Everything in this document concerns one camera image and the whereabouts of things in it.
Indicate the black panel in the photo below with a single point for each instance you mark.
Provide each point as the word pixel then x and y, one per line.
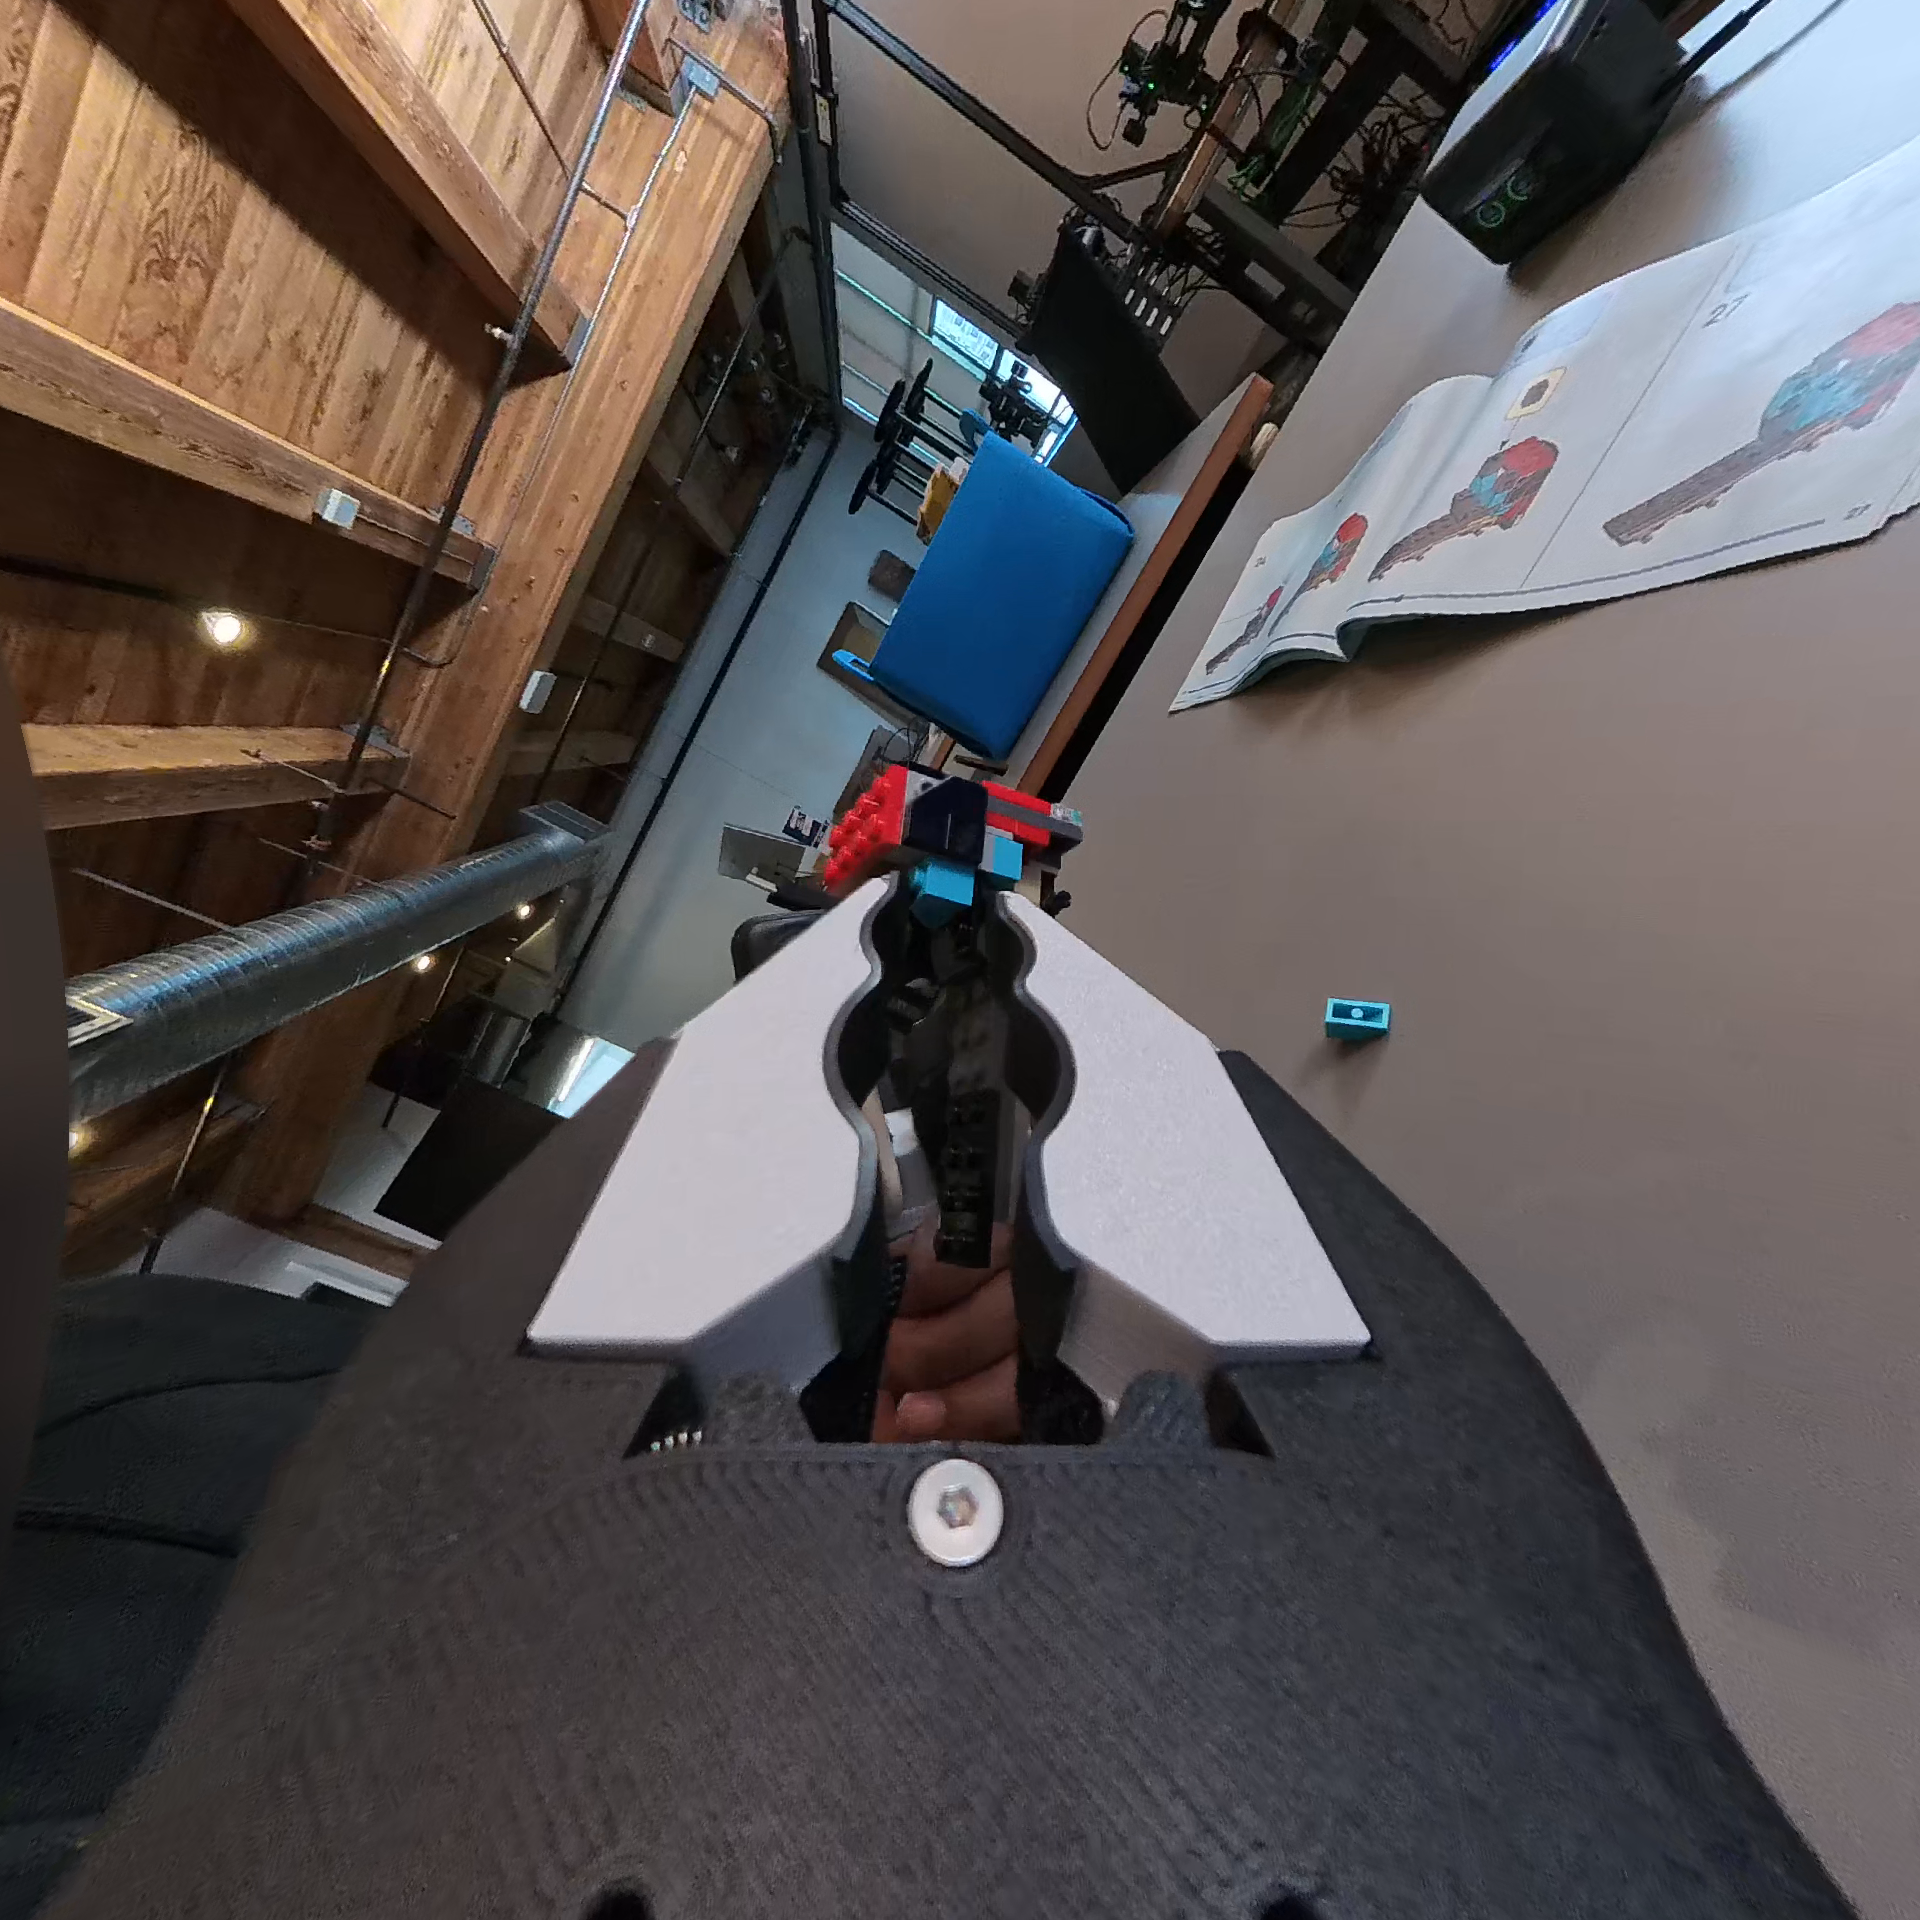
pixel 1111 361

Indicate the black office chair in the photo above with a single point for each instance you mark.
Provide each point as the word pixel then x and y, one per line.
pixel 773 939

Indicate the instruction booklet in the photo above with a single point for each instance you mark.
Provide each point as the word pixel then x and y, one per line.
pixel 1651 377

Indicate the long black toy brick assembly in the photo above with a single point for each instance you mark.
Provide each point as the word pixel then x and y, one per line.
pixel 967 1125

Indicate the black bar stool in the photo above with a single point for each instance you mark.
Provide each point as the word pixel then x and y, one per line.
pixel 891 416
pixel 859 486
pixel 918 386

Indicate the white flat panel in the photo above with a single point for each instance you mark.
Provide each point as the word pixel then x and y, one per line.
pixel 773 853

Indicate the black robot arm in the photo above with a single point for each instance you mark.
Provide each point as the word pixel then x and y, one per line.
pixel 1149 66

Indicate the grey desk wooden edge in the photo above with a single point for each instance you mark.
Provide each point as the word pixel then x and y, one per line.
pixel 1187 494

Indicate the silver air duct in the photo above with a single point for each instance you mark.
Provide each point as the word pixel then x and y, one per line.
pixel 303 944

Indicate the teal sloped toy brick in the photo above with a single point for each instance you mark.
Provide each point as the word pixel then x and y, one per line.
pixel 1358 1020

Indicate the blue fabric box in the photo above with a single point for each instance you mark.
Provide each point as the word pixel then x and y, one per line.
pixel 1003 586

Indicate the white junction box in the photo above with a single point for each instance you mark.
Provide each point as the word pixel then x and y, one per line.
pixel 337 507

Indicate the black equipment cart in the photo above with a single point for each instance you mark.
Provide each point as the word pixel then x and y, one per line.
pixel 1291 164

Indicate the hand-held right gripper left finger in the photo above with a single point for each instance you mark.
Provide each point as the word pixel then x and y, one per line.
pixel 690 1198

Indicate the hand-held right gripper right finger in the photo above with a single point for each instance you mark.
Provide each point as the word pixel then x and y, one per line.
pixel 1200 1198

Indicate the person's black jacket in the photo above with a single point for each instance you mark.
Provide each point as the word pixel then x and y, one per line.
pixel 181 1423

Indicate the large black screen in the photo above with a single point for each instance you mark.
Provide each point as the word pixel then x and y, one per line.
pixel 466 1153

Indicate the person's left hand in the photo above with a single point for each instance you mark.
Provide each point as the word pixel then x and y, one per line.
pixel 945 1349

